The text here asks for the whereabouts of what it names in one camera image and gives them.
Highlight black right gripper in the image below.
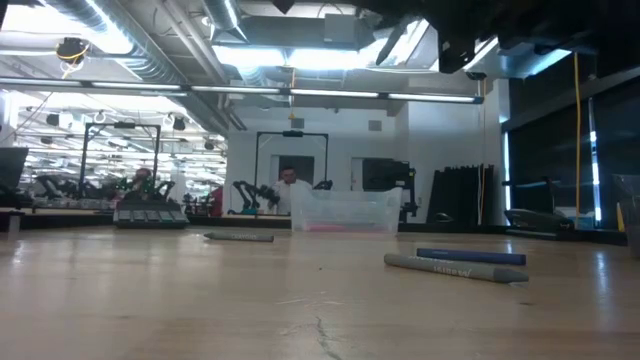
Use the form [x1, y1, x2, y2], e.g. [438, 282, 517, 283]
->
[349, 0, 501, 67]

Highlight blue crayon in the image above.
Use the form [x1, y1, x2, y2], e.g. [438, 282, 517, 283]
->
[415, 247, 528, 267]

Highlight grey crayon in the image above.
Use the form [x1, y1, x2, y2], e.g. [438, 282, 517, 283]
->
[203, 231, 276, 244]
[383, 252, 530, 285]

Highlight long ceiling light bar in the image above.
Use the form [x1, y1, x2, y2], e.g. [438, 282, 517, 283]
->
[0, 75, 485, 105]

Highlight black machine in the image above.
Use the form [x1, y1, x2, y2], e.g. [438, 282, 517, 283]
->
[360, 157, 419, 222]

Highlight black curtain panels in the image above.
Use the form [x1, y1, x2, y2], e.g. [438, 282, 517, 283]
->
[428, 163, 496, 226]

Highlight clear plastic bin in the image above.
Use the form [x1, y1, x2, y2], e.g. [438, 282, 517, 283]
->
[290, 186, 404, 235]

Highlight person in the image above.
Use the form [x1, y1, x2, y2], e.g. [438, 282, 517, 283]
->
[130, 167, 156, 201]
[269, 165, 314, 217]

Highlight red object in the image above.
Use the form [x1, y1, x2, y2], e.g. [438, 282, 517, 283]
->
[208, 184, 225, 218]

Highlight black monitor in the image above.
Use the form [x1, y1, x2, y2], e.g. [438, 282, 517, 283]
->
[0, 146, 30, 190]

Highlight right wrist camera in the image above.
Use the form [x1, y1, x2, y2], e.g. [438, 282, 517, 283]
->
[438, 27, 477, 75]

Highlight black rig frame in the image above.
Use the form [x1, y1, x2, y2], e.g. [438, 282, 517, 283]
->
[78, 121, 162, 199]
[253, 129, 330, 189]

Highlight hanging yellow cable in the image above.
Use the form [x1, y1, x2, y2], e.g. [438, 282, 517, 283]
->
[573, 52, 583, 224]

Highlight ceiling cable reel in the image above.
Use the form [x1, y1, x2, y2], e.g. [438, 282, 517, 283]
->
[54, 36, 92, 66]

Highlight black aluminium table frame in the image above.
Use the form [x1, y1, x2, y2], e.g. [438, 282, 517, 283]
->
[0, 207, 626, 246]

